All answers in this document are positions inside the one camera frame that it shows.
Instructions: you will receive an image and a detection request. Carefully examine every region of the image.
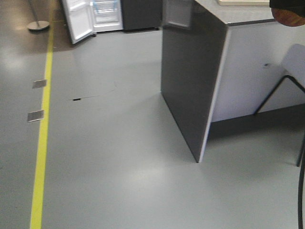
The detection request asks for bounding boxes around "silver stanchion post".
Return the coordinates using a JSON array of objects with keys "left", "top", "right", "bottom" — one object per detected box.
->
[{"left": 27, "top": 0, "right": 50, "bottom": 31}]

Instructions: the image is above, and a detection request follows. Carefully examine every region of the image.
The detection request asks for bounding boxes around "red yellow apple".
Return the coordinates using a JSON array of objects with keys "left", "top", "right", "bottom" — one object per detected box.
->
[{"left": 271, "top": 8, "right": 305, "bottom": 27}]

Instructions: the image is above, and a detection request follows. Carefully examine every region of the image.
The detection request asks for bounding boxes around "steel floor plate near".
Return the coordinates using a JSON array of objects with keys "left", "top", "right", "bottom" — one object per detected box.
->
[{"left": 27, "top": 110, "right": 44, "bottom": 123}]

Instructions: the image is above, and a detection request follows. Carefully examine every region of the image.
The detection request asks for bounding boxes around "steel floor plate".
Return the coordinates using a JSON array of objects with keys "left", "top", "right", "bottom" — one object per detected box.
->
[
  {"left": 32, "top": 79, "right": 47, "bottom": 89},
  {"left": 27, "top": 110, "right": 44, "bottom": 123}
]

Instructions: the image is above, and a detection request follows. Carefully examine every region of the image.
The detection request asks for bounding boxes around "steel floor plate far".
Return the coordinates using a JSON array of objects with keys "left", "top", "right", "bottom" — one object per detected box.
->
[{"left": 32, "top": 79, "right": 47, "bottom": 89}]

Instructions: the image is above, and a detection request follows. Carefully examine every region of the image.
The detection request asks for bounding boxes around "fridge door with bins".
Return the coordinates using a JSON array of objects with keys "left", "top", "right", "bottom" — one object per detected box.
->
[{"left": 62, "top": 0, "right": 94, "bottom": 44}]

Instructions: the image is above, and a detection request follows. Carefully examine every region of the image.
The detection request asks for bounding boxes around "grey speckled kitchen counter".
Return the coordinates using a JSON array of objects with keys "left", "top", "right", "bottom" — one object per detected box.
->
[{"left": 161, "top": 0, "right": 305, "bottom": 162}]

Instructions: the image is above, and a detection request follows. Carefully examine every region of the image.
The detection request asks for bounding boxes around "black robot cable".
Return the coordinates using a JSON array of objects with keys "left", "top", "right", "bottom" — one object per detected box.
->
[{"left": 297, "top": 143, "right": 305, "bottom": 229}]

